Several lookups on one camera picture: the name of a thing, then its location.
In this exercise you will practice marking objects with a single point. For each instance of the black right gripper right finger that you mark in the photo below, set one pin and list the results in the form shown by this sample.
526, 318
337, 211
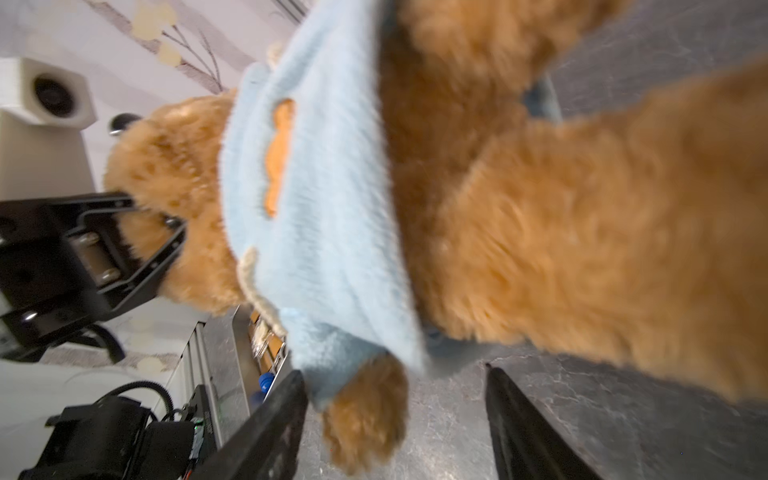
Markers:
525, 445

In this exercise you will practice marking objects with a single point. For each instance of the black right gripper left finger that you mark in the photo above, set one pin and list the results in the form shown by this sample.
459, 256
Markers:
267, 444

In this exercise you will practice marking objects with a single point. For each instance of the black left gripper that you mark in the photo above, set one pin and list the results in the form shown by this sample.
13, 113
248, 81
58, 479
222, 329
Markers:
65, 270

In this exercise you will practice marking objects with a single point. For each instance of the brown teddy bear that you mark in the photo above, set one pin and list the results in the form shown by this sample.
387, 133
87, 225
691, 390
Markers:
634, 237

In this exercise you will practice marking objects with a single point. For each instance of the light blue fleece hoodie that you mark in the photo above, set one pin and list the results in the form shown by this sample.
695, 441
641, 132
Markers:
308, 209

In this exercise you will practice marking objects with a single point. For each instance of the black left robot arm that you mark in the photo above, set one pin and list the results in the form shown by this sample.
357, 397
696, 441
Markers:
108, 438

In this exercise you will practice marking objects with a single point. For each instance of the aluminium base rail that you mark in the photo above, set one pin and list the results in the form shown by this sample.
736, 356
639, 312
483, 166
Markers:
211, 359

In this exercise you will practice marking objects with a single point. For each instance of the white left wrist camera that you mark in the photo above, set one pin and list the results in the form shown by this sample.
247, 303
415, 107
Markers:
44, 110

